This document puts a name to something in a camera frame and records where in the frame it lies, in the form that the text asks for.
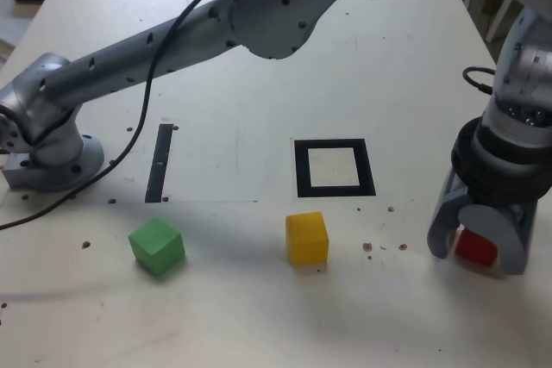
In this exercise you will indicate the green cube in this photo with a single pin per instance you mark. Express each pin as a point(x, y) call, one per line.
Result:
point(155, 247)

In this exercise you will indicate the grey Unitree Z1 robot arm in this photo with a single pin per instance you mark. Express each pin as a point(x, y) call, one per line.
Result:
point(108, 66)

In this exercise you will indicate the red cube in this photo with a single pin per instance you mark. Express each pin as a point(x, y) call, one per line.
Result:
point(474, 249)

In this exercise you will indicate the black tape strip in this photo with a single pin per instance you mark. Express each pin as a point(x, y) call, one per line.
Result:
point(158, 161)

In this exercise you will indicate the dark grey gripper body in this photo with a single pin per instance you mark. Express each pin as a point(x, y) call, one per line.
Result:
point(517, 207)

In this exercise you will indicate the white rack frame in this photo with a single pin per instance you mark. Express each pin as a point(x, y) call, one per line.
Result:
point(496, 27)

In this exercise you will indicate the yellow cube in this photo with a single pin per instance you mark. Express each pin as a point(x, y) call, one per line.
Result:
point(306, 238)

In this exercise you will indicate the black tape square outline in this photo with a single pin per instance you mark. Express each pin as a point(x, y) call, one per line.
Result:
point(302, 170)

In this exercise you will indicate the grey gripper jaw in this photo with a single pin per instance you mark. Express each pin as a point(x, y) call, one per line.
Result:
point(489, 226)
point(442, 230)

